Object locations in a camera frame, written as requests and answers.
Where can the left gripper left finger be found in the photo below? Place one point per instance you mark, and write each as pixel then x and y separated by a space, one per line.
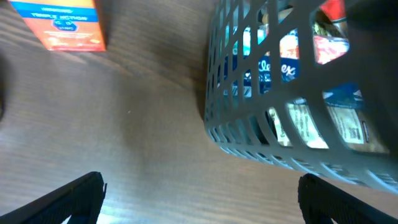
pixel 79 201

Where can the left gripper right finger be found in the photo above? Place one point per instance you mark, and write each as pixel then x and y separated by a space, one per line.
pixel 322 202

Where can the San Remo spaghetti packet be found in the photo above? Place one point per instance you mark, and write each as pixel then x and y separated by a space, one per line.
pixel 330 31

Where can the orange medicine box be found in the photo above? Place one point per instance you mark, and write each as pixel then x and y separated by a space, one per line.
pixel 64 25

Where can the brown Nescafe Gold coffee bag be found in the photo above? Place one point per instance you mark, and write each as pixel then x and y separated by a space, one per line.
pixel 351 124

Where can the grey plastic basket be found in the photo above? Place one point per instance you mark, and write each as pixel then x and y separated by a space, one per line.
pixel 261 55

